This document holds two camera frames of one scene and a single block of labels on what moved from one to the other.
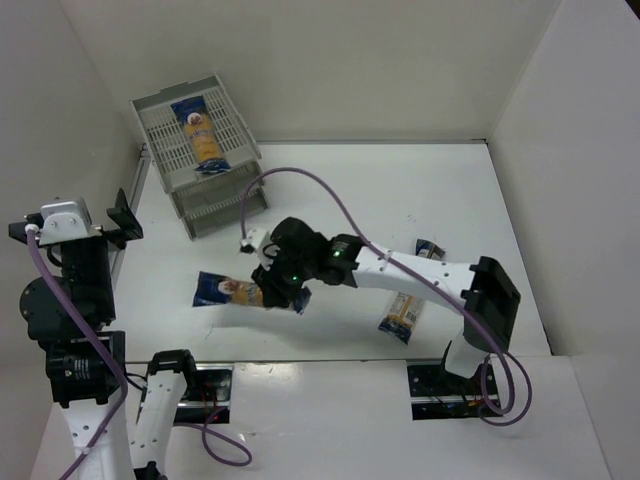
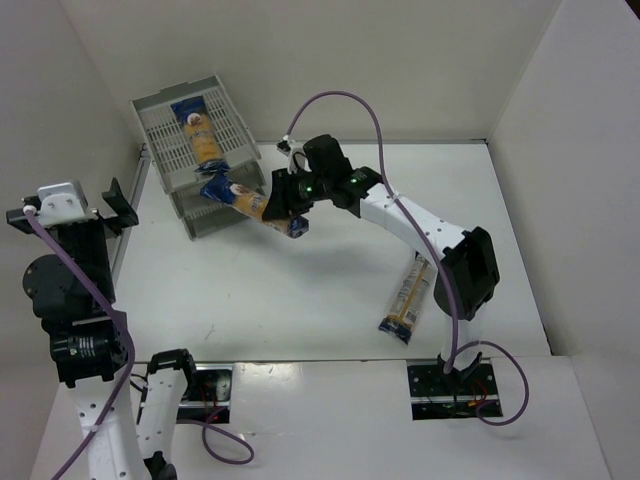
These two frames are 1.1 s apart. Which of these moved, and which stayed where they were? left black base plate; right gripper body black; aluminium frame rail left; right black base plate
Moved: right gripper body black
Stayed: right black base plate; aluminium frame rail left; left black base plate
